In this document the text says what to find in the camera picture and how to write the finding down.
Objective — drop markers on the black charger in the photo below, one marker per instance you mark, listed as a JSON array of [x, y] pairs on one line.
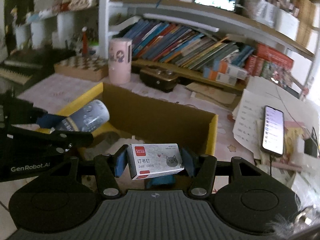
[[311, 143]]

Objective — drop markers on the grey printed cylinder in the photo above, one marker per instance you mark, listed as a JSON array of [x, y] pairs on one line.
[[87, 116]]

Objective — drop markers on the white jar green lid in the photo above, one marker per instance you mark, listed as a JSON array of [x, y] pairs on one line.
[[93, 48]]

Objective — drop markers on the black keyboard piano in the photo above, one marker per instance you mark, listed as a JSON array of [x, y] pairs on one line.
[[17, 66]]

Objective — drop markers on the white staples box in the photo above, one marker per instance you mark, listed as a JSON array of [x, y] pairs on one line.
[[155, 162]]

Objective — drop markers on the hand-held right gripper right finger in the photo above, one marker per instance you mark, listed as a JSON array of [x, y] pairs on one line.
[[187, 163]]

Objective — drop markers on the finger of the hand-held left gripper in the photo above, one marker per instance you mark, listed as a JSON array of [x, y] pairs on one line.
[[75, 138], [48, 121]]

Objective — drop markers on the slim red bottle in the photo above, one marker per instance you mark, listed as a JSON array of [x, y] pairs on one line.
[[85, 45]]

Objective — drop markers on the long row of books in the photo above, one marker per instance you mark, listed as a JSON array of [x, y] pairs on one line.
[[175, 45]]

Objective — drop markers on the wooden chess board box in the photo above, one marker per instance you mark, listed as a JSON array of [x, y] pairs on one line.
[[80, 67]]

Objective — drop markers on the red book box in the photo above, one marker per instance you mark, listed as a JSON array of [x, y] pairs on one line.
[[272, 55]]

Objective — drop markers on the pile of white papers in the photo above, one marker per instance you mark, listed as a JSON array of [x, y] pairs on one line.
[[247, 120]]

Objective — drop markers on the black smartphone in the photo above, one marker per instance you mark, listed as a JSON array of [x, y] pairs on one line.
[[273, 130]]

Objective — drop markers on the dark brown box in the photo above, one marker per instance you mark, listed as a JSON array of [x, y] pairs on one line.
[[160, 81]]

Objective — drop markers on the bright screen device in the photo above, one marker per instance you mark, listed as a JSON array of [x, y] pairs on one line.
[[216, 0]]

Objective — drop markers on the pink sticky notes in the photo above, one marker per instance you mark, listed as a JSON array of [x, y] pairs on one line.
[[293, 130]]

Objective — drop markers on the pink cylinder container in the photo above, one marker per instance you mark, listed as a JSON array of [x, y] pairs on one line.
[[120, 67]]

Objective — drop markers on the orange white small box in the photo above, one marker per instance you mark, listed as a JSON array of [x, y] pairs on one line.
[[213, 68], [237, 72], [226, 79]]

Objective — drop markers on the yellow cardboard box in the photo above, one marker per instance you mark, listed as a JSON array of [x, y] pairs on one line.
[[155, 120]]

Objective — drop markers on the small blue block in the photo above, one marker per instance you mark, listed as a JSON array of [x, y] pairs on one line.
[[160, 181]]

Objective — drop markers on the white shelf unit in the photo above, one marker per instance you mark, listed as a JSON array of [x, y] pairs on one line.
[[103, 17]]

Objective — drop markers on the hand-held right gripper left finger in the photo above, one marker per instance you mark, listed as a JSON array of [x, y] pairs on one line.
[[121, 163]]

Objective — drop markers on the brown flat notebooks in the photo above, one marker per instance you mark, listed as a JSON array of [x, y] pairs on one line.
[[212, 95]]

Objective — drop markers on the fuzzy grey cloth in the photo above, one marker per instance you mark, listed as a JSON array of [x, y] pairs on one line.
[[287, 226]]

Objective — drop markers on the white storage container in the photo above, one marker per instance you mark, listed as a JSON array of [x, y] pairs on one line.
[[286, 22]]

